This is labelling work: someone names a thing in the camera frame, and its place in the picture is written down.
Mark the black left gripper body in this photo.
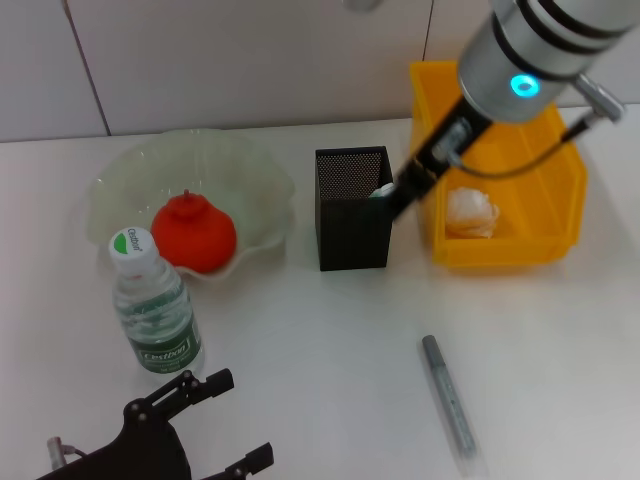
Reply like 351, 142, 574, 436
34, 397, 194, 480

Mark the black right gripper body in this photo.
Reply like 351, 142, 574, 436
397, 94, 496, 194

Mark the white paper ball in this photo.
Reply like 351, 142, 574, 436
444, 186, 502, 241

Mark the clear green-label water bottle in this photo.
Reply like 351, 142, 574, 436
108, 225, 206, 386

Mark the orange toy fruit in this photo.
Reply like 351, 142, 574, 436
149, 188, 239, 275

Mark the grey marker pen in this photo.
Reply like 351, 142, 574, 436
420, 334, 480, 462

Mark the black mesh pen holder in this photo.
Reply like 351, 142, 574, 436
314, 145, 397, 273

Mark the pale green wavy glass plate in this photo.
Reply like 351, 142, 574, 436
88, 128, 297, 285

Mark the yellow plastic bin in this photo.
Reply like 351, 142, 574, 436
408, 59, 589, 272

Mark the dark left arm cable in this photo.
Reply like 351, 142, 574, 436
46, 436, 90, 471

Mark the grey right arm cable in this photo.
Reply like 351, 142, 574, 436
447, 73, 627, 177

